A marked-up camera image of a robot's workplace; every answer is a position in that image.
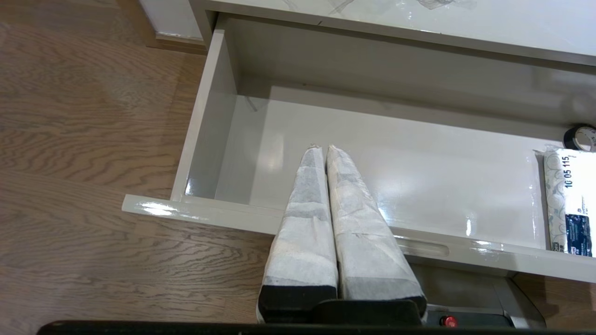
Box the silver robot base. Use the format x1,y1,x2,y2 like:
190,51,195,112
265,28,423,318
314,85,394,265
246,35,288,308
410,264,546,329

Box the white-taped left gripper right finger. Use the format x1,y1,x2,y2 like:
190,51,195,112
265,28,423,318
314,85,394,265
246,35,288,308
326,145,427,313

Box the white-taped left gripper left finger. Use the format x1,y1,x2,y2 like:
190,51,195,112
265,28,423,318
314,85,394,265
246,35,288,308
257,145,339,322

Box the black tape roll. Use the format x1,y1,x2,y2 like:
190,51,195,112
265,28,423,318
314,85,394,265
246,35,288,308
563,123,596,152

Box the floral tissue pack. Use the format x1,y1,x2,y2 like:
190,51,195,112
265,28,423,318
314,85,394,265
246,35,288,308
533,146,596,258

